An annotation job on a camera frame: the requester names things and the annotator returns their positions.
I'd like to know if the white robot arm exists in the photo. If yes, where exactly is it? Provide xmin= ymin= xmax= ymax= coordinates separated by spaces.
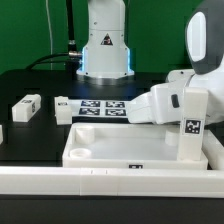
xmin=127 ymin=0 xmax=224 ymax=124

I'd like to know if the thin white cable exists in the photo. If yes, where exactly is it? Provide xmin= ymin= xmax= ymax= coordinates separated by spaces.
xmin=45 ymin=0 xmax=54 ymax=71

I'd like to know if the black cable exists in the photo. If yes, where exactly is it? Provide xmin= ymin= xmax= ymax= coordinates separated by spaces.
xmin=25 ymin=0 xmax=83 ymax=70

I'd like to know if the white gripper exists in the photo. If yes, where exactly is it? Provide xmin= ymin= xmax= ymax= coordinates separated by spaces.
xmin=127 ymin=82 xmax=186 ymax=124

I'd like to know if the white front fence rail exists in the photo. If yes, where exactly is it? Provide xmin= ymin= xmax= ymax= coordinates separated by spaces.
xmin=0 ymin=166 xmax=224 ymax=198

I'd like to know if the white block at left edge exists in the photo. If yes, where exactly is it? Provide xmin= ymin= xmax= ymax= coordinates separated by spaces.
xmin=0 ymin=125 xmax=3 ymax=145

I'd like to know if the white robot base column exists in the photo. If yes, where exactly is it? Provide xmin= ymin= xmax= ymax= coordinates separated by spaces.
xmin=77 ymin=0 xmax=134 ymax=79

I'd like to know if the white right fence rail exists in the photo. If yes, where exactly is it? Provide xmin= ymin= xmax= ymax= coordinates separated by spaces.
xmin=202 ymin=130 xmax=224 ymax=171

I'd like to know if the white desk tabletop tray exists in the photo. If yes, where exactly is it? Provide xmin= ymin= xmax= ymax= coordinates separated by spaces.
xmin=62 ymin=123 xmax=208 ymax=170

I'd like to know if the white sheet with fiducial tags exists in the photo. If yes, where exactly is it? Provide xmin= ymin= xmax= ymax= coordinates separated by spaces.
xmin=69 ymin=99 xmax=129 ymax=118

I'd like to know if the white fence rail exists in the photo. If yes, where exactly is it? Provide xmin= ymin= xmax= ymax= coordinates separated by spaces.
xmin=202 ymin=130 xmax=224 ymax=171
xmin=0 ymin=166 xmax=224 ymax=198

